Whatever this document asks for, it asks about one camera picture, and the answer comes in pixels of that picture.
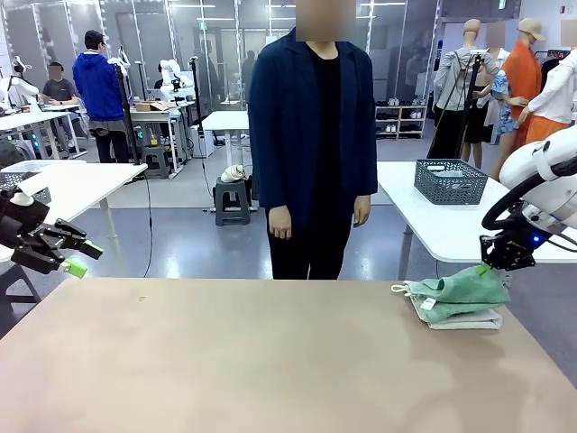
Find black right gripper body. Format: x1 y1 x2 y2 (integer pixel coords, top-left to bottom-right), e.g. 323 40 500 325
492 204 554 272

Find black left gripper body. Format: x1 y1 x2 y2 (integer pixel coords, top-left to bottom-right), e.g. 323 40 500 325
0 187 50 250

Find green terry towel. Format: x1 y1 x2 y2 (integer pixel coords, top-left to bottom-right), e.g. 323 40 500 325
403 265 512 324

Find white terry towel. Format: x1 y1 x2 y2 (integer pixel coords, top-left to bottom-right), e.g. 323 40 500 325
390 282 504 331

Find dark grey lattice basket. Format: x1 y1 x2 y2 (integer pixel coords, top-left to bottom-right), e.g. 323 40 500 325
414 158 490 207

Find person's right forearm navy sleeve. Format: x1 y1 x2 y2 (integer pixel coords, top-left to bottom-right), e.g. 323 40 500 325
264 157 294 211

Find person's left forearm navy sleeve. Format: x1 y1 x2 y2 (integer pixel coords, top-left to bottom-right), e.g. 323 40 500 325
353 148 379 199

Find white plastic basket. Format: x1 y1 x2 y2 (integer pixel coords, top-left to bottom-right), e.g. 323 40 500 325
1 160 87 174

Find person's left hand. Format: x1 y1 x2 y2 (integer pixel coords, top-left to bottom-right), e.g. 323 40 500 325
353 195 372 226

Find person's right hand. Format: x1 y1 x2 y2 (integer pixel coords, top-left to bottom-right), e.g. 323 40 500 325
267 206 295 241

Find white table with leg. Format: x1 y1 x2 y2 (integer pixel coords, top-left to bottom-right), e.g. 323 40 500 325
0 161 149 263

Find white background desk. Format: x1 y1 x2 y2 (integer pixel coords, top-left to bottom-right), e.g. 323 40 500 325
0 110 87 159

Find grey plastic stool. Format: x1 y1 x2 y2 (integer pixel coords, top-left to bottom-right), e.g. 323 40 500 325
142 144 171 180
214 176 252 226

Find black stand pole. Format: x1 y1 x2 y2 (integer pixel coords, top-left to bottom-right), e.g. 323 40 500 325
188 56 205 132
107 58 143 166

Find seated person grey shirt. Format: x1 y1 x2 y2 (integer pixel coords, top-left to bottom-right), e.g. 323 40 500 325
41 61 82 150

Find white desk with box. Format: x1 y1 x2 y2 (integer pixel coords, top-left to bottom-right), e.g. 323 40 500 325
128 107 186 175

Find open cardboard box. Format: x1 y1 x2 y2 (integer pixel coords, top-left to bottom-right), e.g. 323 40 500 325
133 101 175 113

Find person in blue hoodie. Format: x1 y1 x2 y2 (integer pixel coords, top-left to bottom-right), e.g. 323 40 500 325
71 30 133 164

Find mannequin blue floral dress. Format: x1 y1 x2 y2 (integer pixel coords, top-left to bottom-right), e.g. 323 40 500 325
484 44 527 181

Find mannequin white top orange trousers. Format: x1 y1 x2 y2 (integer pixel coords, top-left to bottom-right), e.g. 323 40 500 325
513 47 577 146

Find wooden shoe shelf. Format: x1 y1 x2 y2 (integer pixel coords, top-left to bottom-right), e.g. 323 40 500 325
375 104 427 140

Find mannequin orange jacket cap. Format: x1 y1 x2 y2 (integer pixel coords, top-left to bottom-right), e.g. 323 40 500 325
490 17 544 150

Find beige cloth bundle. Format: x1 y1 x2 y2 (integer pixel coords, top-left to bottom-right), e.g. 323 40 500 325
219 164 249 184

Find mannequin grey shirt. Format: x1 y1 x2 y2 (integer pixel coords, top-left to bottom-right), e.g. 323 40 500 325
434 18 502 168

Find white standing desk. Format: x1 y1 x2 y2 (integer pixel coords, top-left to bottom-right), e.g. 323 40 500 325
201 110 252 213

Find person in navy jacket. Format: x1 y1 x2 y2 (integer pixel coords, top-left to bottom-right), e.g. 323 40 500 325
248 0 379 281

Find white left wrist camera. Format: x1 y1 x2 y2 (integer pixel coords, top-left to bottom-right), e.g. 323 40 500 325
9 173 53 207

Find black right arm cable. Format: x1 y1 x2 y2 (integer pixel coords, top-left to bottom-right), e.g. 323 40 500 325
481 155 577 232

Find black camera tripod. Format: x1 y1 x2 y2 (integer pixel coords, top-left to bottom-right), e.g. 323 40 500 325
426 48 490 159

